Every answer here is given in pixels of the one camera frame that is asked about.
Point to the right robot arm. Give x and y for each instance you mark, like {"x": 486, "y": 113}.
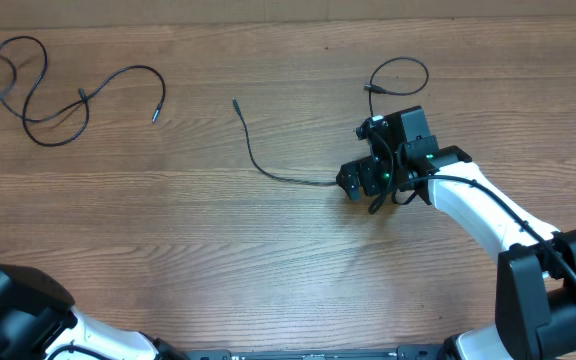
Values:
{"x": 535, "y": 304}

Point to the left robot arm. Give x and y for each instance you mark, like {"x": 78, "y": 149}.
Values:
{"x": 39, "y": 320}

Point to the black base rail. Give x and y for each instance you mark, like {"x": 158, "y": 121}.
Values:
{"x": 401, "y": 352}

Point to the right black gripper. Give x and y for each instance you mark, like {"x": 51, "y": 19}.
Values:
{"x": 373, "y": 187}

